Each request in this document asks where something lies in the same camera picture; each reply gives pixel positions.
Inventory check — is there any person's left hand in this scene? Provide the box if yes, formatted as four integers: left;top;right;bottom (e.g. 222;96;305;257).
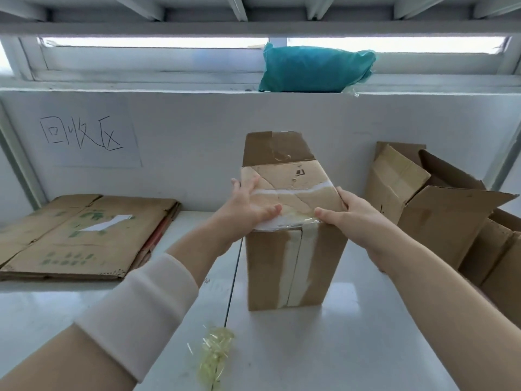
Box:
211;178;283;245

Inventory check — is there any person's right hand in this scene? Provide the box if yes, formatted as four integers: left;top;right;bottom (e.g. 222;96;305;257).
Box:
314;187;403;274

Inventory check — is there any glossy taped cardboard box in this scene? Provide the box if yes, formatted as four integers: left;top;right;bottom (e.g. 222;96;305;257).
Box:
240;130;350;312

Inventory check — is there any plain brown cardboard box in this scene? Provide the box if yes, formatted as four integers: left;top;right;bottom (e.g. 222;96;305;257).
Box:
364;141;518;270

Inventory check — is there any red printed cardboard box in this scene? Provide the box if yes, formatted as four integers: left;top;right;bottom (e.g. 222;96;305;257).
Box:
130;201;182;278

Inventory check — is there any clear tape wad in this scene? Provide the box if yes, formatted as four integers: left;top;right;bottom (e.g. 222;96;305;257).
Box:
187;324;237;389

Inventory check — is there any large cardboard box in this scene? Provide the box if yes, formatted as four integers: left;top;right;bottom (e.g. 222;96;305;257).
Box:
459;207;521;318

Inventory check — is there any green printed cardboard box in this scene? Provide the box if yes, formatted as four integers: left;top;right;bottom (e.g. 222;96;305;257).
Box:
0;194;182;281

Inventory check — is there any person's right forearm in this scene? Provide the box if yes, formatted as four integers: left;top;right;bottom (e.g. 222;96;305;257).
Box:
378;223;521;391

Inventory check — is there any person's left forearm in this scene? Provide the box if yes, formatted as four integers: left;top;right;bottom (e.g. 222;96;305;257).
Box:
0;215;245;391

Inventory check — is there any white wrist sleeve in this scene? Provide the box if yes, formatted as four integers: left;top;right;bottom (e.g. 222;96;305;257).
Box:
75;253;200;383

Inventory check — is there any teal plastic bag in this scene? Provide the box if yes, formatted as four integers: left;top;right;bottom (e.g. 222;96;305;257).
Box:
258;42;377;94

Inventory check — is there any white handwritten paper sign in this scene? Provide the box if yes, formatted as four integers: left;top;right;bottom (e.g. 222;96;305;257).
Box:
39;93;143;168

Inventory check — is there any white metal shelf rack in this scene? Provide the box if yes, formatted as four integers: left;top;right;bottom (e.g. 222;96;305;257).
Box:
0;0;521;391

